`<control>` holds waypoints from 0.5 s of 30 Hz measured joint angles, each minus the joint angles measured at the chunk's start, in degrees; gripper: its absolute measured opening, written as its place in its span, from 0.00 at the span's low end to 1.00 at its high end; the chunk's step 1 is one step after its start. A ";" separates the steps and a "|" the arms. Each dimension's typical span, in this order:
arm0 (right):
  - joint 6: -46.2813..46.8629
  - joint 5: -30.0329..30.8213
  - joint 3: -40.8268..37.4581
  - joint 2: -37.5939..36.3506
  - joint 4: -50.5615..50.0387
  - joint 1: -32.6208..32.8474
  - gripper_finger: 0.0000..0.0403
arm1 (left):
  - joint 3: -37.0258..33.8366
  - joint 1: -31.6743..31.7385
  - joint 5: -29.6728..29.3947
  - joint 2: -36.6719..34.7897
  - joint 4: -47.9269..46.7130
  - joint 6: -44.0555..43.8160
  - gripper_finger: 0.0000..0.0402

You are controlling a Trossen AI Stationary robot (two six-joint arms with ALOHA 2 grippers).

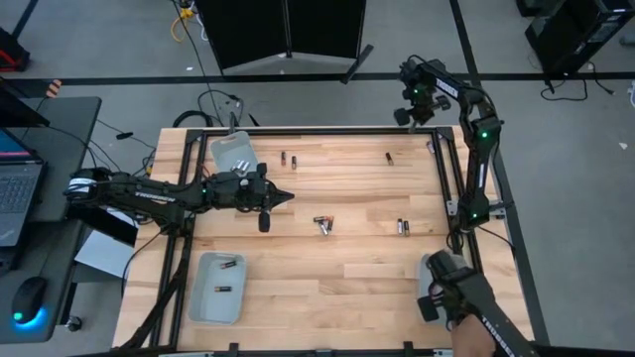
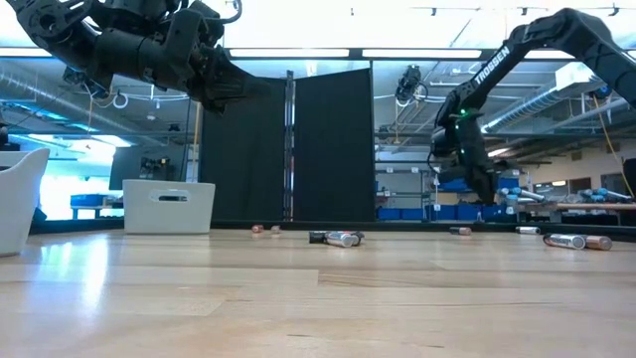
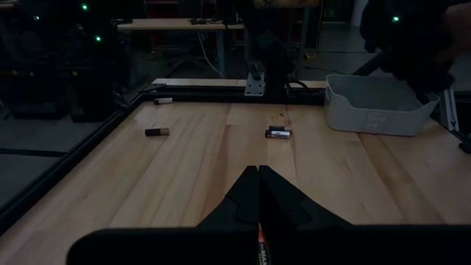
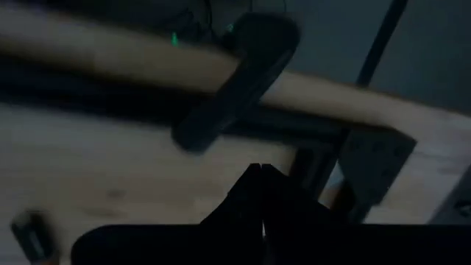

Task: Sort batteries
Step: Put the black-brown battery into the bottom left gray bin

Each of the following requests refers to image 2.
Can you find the black ceiling-hung device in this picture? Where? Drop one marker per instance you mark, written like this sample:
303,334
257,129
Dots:
87,84
410,82

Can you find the black folding screen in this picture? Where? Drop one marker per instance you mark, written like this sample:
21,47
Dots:
243,149

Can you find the blue storage bin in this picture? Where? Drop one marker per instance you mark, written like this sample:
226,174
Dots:
442,213
412,214
467,213
388,214

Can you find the wooden workbench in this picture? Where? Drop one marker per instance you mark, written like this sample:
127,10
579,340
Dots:
596,206

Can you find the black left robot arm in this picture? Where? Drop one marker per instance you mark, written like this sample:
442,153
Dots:
54,30

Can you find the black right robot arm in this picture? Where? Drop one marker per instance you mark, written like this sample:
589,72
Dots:
492,62

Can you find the black aluminium table frame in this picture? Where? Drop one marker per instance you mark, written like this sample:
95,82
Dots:
233,225

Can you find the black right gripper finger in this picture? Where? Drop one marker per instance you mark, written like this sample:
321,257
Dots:
453,174
486,186

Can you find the light grey plastic bin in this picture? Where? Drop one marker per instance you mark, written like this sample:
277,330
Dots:
20,209
169,219

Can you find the silver ventilation duct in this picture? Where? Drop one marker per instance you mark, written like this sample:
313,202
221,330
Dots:
536,107
30,92

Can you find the ceiling light panel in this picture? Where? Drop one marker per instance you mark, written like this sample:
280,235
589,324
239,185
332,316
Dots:
422,53
288,53

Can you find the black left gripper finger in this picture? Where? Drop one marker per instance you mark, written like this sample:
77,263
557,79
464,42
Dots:
238,82
213,103

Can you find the blue table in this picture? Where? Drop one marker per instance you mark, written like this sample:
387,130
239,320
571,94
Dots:
87,200

